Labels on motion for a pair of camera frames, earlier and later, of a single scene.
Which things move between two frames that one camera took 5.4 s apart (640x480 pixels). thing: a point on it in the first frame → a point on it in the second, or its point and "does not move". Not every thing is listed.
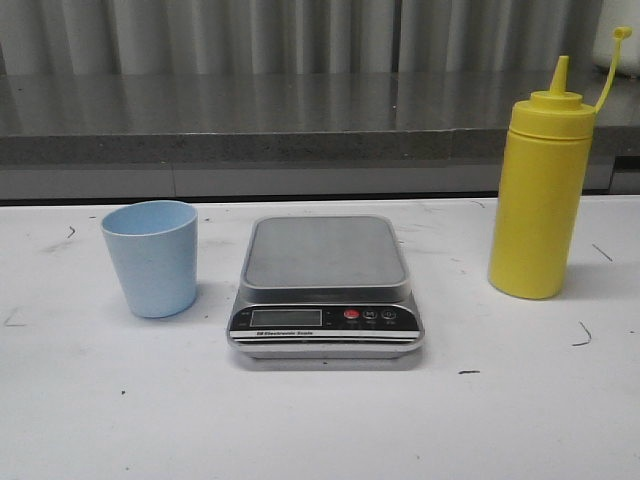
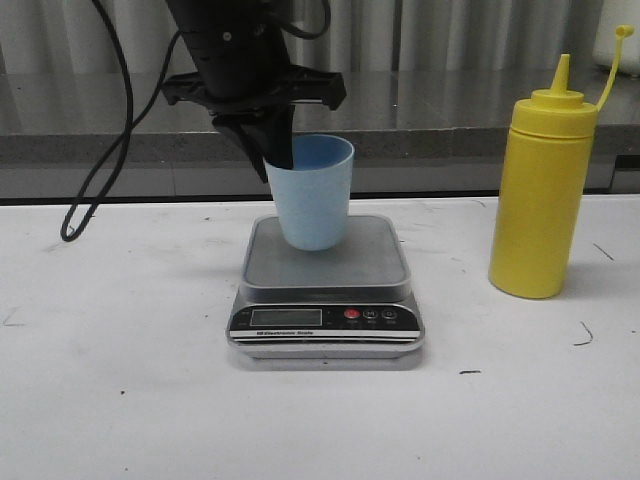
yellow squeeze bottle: [542, 183] does not move
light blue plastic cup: [155, 246] → [313, 197]
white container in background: [618, 13] does not move
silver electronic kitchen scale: [324, 287] does not move
